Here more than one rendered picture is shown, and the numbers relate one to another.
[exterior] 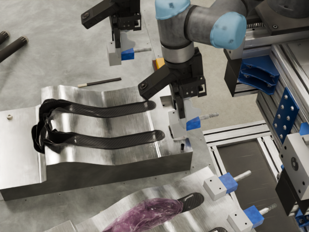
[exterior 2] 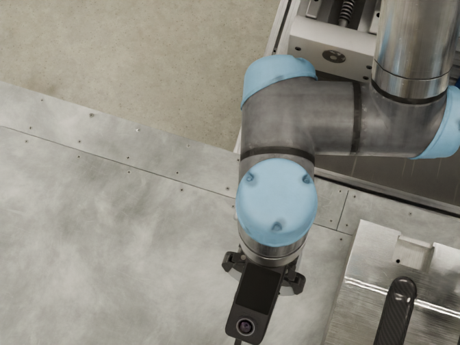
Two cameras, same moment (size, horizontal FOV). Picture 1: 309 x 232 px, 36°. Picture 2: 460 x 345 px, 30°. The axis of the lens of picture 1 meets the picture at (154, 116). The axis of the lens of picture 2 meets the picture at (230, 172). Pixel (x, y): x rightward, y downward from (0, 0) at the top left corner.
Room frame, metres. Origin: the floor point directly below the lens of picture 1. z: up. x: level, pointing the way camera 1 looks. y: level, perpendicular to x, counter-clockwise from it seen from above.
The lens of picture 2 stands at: (0.94, 0.32, 2.06)
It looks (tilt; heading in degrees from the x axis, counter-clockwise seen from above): 72 degrees down; 304
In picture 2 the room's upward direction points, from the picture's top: 2 degrees counter-clockwise
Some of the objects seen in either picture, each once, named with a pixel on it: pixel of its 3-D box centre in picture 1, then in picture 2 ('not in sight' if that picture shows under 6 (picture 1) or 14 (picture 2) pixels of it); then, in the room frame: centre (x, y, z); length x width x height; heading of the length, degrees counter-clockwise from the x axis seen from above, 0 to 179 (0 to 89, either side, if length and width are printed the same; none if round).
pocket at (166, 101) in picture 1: (168, 106); (411, 254); (0.88, -0.04, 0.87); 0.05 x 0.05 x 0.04; 13
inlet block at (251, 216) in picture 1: (254, 216); not in sight; (0.55, -0.25, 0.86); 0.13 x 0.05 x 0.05; 121
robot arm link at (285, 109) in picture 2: not in sight; (295, 116); (1.07, 0.01, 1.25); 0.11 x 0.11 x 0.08; 29
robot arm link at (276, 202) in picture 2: not in sight; (275, 206); (1.04, 0.10, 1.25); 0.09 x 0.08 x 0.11; 119
